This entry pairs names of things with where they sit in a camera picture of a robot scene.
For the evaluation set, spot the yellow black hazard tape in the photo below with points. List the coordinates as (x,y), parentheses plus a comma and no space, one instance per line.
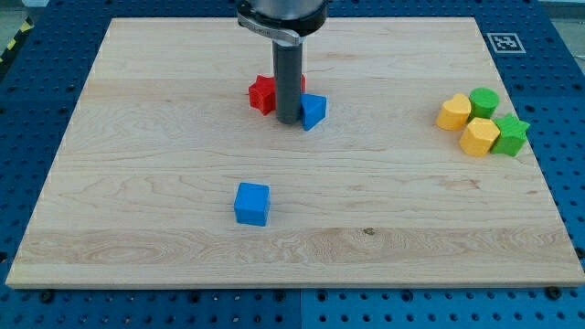
(17,41)

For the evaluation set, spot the yellow heart block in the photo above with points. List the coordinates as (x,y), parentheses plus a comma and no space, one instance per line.
(454,113)

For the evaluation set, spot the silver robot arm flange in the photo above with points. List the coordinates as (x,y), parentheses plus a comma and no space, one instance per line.
(284,21)

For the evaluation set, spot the green star block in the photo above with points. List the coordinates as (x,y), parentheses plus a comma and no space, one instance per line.
(512,137)

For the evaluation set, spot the red star block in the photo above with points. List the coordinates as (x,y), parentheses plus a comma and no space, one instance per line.
(266,96)

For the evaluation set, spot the green cylinder block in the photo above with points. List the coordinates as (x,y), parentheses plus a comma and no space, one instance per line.
(484,102)

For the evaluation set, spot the blue cube block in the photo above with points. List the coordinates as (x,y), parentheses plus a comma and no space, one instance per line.
(252,204)

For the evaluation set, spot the light wooden board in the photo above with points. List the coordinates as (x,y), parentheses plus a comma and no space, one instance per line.
(141,192)

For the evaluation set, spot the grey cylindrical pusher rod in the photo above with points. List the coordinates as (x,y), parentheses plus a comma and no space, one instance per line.
(287,70)

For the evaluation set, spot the white fiducial marker tag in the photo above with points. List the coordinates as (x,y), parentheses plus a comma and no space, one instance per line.
(506,43)

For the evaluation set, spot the blue triangle block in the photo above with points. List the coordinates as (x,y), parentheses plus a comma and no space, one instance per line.
(314,110)

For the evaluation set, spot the yellow hexagon block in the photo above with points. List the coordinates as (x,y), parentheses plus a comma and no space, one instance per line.
(479,136)

